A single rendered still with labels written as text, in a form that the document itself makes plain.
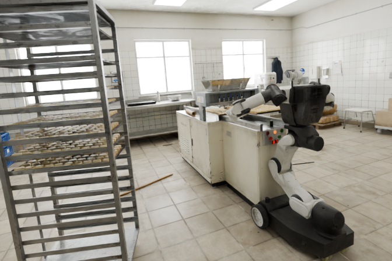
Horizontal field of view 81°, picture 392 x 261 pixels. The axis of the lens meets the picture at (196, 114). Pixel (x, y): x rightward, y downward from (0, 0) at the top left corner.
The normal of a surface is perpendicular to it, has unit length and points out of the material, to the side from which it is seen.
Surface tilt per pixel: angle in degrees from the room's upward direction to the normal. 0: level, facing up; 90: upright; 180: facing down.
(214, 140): 90
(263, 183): 90
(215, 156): 90
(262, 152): 90
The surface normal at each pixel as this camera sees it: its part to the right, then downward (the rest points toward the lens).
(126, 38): 0.37, 0.11
